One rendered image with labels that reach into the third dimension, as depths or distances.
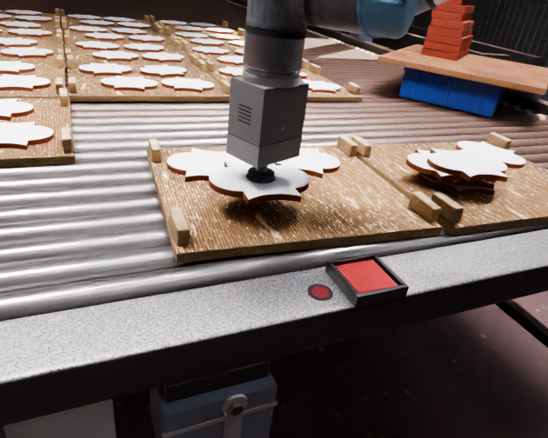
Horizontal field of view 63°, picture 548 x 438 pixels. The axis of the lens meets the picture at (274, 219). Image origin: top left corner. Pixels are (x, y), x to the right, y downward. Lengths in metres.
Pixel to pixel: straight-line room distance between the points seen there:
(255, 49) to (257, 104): 0.06
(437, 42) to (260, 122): 1.25
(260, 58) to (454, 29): 1.26
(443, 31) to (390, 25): 1.23
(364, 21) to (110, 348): 0.42
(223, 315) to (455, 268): 0.34
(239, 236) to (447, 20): 1.30
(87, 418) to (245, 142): 0.37
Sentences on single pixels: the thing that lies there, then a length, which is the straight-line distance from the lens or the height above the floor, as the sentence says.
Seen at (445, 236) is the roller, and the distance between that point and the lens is 0.76.
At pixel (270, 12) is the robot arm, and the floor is 1.21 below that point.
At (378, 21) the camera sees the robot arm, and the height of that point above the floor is 1.22.
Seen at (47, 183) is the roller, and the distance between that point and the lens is 0.80.
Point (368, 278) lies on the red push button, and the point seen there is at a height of 0.93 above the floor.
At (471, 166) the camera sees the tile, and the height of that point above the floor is 0.99.
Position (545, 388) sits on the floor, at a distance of 2.06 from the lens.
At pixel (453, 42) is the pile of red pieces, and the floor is 1.10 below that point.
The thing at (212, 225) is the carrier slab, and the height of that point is 0.94.
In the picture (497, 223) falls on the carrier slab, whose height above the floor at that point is 0.93.
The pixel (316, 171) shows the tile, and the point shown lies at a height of 0.95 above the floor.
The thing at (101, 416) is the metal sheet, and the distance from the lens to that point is 0.55.
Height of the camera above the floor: 1.26
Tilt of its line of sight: 30 degrees down
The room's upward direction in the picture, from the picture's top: 7 degrees clockwise
